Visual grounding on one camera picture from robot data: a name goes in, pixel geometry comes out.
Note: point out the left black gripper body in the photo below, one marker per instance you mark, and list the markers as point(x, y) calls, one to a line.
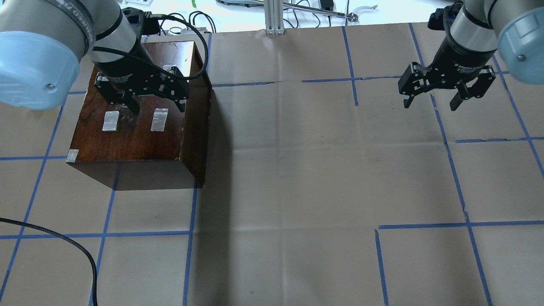
point(123, 68)

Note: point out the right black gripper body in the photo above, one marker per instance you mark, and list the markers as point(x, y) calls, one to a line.
point(465, 56)

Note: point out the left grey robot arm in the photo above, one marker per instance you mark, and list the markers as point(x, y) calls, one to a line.
point(43, 42)

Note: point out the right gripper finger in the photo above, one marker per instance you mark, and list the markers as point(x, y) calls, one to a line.
point(408, 99)
point(462, 95)

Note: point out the aluminium frame post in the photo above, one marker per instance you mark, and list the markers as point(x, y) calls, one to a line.
point(273, 10)

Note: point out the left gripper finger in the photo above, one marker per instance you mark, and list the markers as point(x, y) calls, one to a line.
point(180, 102)
point(128, 101)

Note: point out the dark wooden drawer cabinet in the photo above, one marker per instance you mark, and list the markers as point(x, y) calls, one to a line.
point(160, 148)

